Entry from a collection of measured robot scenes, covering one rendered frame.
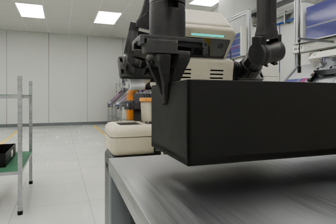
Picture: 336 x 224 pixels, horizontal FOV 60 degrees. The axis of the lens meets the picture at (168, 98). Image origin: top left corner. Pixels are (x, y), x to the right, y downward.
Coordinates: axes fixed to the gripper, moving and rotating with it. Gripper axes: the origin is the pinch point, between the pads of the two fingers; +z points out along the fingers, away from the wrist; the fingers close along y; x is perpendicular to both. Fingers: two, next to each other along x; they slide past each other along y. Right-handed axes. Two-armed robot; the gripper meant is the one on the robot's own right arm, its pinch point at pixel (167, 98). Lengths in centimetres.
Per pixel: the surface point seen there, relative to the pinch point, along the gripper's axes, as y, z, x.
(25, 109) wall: -139, 19, 965
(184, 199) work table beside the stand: -0.7, 13.0, -8.7
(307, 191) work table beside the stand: 16.8, 12.9, -11.2
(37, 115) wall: -104, 40, 966
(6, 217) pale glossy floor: -59, 89, 212
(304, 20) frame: 169, -68, 145
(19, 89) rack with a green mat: -50, -10, 211
